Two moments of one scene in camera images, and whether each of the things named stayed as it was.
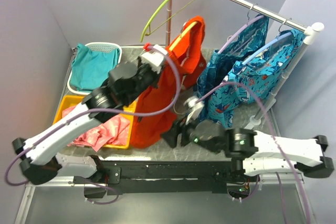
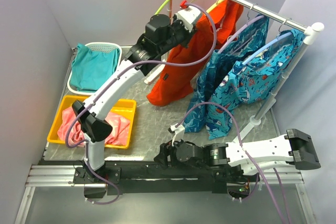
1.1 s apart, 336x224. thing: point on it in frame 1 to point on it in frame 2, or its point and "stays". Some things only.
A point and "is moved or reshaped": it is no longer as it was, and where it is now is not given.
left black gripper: [156, 76] to [188, 35]
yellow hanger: [181, 36] is moved or reshaped
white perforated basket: [108, 47] stays
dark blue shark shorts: [250, 39] stays
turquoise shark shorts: [255, 80] stays
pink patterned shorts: [115, 130] stays
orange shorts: [146, 130] to [176, 82]
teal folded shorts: [90, 70] stays
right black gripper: [171, 136] to [166, 149]
